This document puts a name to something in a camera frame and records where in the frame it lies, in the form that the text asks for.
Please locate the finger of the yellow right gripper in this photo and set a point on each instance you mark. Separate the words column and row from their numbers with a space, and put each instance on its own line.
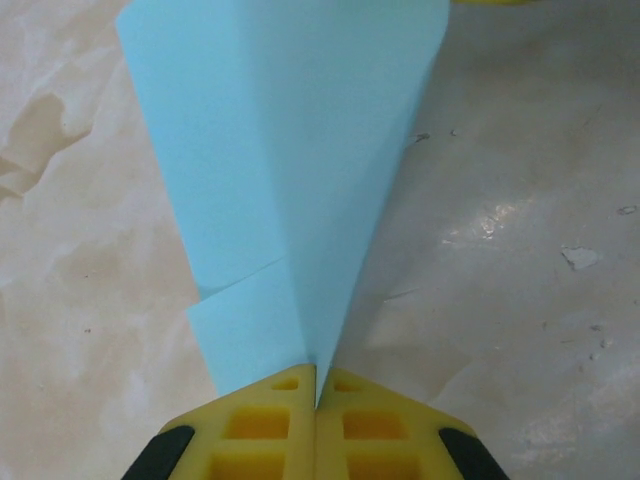
column 495, row 2

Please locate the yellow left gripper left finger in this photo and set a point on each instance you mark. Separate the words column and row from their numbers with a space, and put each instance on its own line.
column 250, row 435

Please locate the light blue cloth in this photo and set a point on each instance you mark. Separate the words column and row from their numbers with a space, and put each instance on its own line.
column 280, row 150

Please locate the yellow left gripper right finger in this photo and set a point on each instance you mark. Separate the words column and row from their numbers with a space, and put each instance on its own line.
column 385, row 435

